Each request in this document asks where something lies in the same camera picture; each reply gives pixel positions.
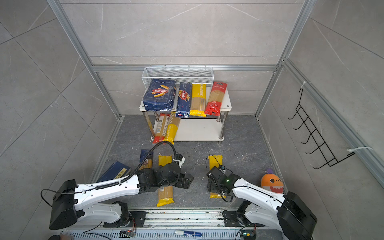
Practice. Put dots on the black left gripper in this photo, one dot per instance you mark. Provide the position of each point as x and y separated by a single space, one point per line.
183 184

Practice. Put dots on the yellow Pastatime spaghetti bag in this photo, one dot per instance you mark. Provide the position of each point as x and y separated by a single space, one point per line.
172 128

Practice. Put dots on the blue Barilla spaghetti bag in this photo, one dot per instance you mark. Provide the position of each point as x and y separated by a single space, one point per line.
184 100

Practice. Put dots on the blue hardcover book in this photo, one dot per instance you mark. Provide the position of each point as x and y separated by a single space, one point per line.
115 171

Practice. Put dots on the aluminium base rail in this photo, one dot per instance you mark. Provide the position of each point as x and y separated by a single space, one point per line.
161 225

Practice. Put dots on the blue white marker pen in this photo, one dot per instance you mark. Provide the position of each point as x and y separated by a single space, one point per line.
188 233

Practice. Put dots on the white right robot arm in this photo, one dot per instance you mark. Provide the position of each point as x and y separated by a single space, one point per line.
286 213

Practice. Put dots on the black wire hook rack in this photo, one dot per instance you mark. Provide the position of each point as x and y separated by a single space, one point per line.
315 136

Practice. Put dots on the red label spaghetti bag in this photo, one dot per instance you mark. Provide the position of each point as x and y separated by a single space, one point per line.
161 128

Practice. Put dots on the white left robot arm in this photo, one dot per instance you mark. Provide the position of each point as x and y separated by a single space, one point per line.
76 202

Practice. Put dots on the white two-tier shelf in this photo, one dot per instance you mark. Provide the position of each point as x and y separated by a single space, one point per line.
209 129

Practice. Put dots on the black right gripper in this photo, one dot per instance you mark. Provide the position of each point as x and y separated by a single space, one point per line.
210 186

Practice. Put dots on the red spaghetti bag with window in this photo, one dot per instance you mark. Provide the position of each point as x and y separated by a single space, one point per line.
216 97

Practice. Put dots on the white wire mesh basket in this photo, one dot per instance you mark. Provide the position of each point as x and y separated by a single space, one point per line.
183 74

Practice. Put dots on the blue Barilla pasta box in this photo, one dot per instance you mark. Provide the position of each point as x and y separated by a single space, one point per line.
160 95

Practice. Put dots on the orange shark plush toy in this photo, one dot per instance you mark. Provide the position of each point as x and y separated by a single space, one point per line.
272 182

